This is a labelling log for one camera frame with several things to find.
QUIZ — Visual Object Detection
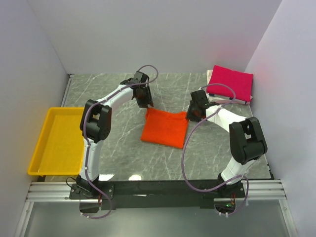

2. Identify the orange t shirt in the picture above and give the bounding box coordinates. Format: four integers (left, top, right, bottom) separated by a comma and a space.
140, 108, 189, 149

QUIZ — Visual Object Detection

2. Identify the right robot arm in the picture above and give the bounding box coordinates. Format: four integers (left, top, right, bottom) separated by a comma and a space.
181, 89, 268, 197

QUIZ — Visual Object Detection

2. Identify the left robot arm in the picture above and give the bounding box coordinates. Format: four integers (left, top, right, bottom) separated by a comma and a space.
76, 71, 154, 198

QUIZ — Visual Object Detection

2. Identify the folded white t shirt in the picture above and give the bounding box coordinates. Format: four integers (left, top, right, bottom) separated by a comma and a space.
206, 70, 250, 105

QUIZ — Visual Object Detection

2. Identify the folded magenta t shirt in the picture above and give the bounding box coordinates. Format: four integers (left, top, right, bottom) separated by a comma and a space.
206, 65, 253, 101

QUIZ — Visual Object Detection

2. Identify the black base beam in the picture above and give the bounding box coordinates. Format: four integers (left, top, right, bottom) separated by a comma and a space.
69, 180, 245, 212

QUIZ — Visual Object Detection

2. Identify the yellow plastic tray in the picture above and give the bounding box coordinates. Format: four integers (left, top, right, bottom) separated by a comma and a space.
27, 107, 84, 176

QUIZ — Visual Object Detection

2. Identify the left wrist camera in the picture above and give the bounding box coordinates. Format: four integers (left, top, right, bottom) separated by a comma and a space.
133, 71, 149, 83

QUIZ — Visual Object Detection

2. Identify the aluminium frame rail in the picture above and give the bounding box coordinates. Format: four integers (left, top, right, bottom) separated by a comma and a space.
26, 180, 287, 202

